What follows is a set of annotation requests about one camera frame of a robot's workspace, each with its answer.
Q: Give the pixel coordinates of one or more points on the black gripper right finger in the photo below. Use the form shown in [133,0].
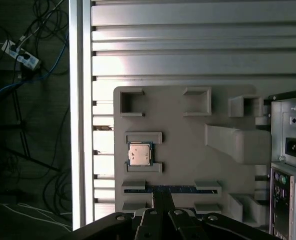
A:
[182,225]

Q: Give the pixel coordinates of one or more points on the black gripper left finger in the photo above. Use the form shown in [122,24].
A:
[150,225]

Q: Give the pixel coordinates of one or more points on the CPU with silver top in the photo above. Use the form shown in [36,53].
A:
[139,153]

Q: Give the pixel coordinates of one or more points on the dark blue RAM stick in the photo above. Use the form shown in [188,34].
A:
[187,190]

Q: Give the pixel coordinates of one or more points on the grey plastic parts rack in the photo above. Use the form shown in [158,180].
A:
[182,150]

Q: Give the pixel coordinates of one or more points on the black open PC case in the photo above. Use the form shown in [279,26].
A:
[280,130]

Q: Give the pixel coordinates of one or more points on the grey power supply unit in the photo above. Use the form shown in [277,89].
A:
[295,125]

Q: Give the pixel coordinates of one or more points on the white power strip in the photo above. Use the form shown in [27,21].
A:
[25,58]

